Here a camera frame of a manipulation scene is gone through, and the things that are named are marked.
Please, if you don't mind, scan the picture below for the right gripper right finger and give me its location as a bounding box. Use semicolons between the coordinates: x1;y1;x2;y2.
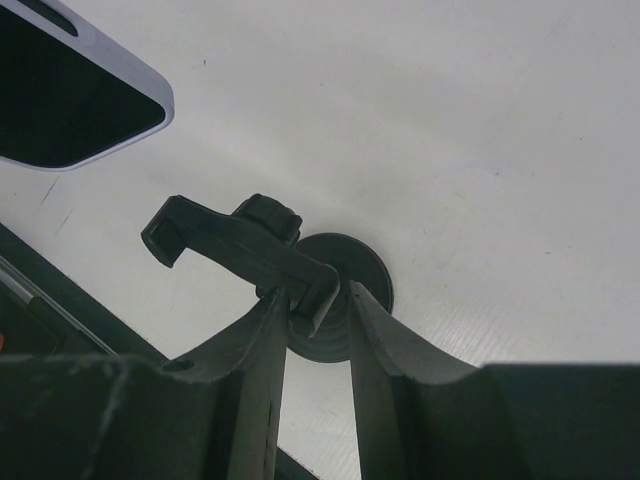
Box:
349;283;639;479

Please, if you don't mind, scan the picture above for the phone with lilac case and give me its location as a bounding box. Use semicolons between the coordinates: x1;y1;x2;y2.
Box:
1;1;175;171

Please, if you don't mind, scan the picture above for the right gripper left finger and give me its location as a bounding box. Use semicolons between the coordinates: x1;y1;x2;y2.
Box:
1;289;289;479

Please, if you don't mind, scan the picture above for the black phone stand corner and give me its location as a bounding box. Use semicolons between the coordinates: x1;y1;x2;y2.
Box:
141;194;394;363

